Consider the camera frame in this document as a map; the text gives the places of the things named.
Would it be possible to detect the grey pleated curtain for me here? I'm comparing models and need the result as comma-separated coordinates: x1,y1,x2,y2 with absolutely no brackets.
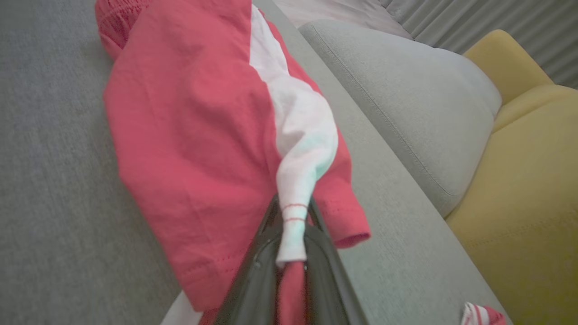
378,0,578,90

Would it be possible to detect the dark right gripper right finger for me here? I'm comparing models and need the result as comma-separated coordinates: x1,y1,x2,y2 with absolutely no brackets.
303,198,369,325

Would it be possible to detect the yellow and grey sofa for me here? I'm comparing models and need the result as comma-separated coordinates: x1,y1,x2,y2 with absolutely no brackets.
0,0,513,325

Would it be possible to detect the red basketball jersey white trim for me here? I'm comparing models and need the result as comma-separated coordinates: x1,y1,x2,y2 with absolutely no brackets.
460,302,508,325

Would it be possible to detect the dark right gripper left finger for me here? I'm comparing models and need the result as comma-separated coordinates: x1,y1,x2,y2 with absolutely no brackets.
212,194,284,325

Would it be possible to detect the red shorts white side panel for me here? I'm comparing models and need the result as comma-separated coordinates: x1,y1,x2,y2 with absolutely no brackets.
94,0,372,325

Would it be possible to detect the grey sofa seat cushion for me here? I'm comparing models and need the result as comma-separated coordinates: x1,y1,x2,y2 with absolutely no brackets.
298,19,503,218

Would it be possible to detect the yellow sofa backrest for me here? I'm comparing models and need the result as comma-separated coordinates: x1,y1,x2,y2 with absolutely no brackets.
444,84,578,325

